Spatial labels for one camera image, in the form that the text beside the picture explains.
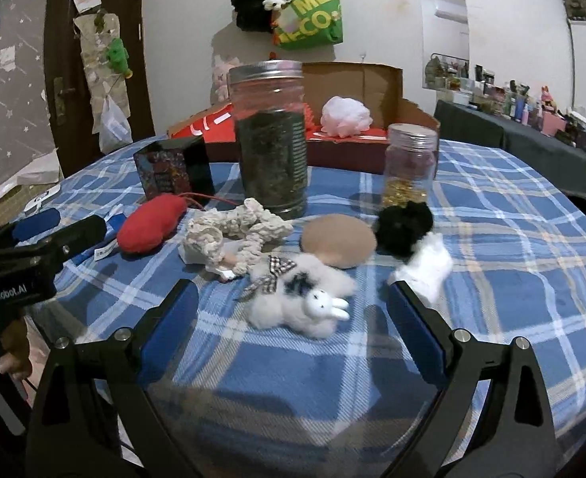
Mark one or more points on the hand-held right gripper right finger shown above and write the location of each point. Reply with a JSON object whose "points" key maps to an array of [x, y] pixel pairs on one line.
{"points": [[417, 331]]}

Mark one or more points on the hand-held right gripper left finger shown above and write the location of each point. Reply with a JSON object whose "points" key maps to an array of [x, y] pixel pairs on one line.
{"points": [[173, 331]]}

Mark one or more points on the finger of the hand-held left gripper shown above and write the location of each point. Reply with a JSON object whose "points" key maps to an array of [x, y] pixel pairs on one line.
{"points": [[39, 223], [81, 234]]}

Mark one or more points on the blue cloth with white label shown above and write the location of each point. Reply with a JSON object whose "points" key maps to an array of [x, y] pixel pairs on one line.
{"points": [[117, 221]]}

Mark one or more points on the red plush pouch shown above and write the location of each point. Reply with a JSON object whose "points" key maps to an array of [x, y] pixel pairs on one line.
{"points": [[148, 226]]}

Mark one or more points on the white furry bunny plush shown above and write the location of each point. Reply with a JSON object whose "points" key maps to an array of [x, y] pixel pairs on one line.
{"points": [[283, 308]]}

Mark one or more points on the cream knitted scrunchie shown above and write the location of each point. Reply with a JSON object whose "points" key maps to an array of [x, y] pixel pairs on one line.
{"points": [[253, 229]]}

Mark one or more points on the cardboard box red lining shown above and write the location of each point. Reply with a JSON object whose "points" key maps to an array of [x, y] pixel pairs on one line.
{"points": [[347, 79]]}

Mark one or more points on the person's left hand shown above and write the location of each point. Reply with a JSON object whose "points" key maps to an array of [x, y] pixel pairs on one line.
{"points": [[16, 346]]}

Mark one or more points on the white fluffy cloth piece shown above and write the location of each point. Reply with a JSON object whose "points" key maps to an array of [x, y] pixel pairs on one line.
{"points": [[427, 264]]}

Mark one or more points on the black patterned box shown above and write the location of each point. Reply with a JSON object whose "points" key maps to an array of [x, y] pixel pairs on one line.
{"points": [[166, 169]]}

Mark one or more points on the blue plaid tablecloth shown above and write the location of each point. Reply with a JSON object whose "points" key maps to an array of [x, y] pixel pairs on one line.
{"points": [[497, 259]]}

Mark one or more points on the black fluffy pom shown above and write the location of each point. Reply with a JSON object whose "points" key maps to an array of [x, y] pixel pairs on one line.
{"points": [[402, 224]]}

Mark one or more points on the white plastic bag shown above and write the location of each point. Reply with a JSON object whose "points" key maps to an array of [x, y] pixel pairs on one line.
{"points": [[113, 129]]}

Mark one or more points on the tan round powder puff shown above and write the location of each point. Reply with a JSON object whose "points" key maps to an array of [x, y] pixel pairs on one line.
{"points": [[337, 241]]}

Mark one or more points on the small glass jar gold contents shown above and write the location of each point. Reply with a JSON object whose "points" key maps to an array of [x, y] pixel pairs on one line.
{"points": [[410, 159]]}

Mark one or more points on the beige hanging paper organizer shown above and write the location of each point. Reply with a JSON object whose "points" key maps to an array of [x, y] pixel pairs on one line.
{"points": [[93, 59]]}

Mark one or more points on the green plush toy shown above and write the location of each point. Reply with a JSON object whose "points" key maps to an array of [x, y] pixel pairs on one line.
{"points": [[117, 55]]}

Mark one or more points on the dark brown door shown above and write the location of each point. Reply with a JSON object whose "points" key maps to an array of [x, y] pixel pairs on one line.
{"points": [[61, 35]]}

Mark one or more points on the large glass jar dark contents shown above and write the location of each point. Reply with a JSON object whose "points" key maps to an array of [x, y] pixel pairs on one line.
{"points": [[273, 159]]}

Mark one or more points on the pink pig plush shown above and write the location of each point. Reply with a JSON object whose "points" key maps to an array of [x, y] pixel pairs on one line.
{"points": [[220, 77]]}

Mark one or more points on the dark cloth covered table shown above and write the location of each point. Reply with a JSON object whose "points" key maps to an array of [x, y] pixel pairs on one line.
{"points": [[522, 144]]}

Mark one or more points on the white mesh bath pouf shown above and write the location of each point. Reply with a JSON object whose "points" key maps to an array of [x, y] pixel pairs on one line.
{"points": [[347, 117]]}

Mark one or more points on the row of cosmetics and figurines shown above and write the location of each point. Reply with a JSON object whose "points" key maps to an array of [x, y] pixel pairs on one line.
{"points": [[522, 102]]}

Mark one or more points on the green tote bag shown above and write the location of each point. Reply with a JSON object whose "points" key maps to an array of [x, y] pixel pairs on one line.
{"points": [[317, 20]]}

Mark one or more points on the white air conditioner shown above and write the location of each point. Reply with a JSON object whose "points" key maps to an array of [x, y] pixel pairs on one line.
{"points": [[451, 11]]}

